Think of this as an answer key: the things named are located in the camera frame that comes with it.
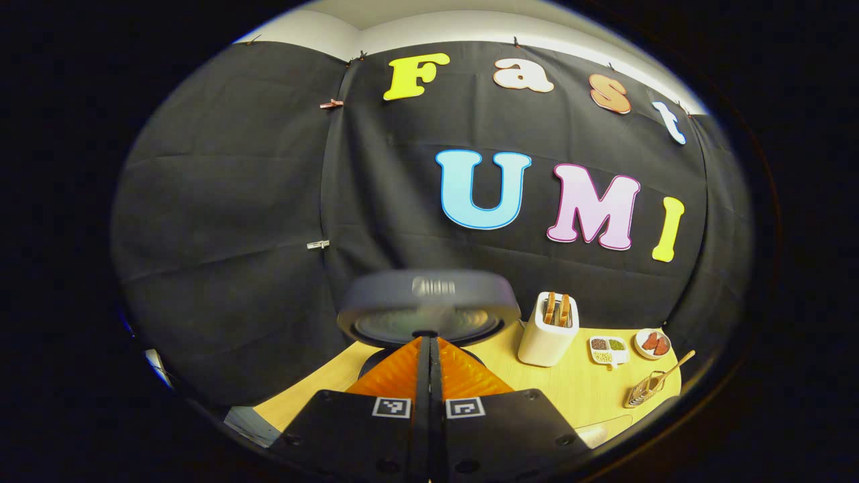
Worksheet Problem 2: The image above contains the white round plate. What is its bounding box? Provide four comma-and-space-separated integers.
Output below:
634, 329, 672, 361

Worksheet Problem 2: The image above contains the wooden spoon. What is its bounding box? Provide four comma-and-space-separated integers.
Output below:
648, 350, 697, 393

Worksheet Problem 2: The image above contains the white toaster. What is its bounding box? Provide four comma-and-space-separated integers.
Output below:
517, 292, 581, 368

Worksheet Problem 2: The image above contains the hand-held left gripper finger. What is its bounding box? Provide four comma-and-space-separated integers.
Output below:
268, 335, 430, 483
429, 335, 591, 483

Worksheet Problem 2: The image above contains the black rice cooker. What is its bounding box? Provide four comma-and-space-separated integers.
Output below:
336, 268, 521, 380

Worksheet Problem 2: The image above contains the white divided grain dish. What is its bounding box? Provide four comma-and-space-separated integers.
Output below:
589, 335, 630, 370

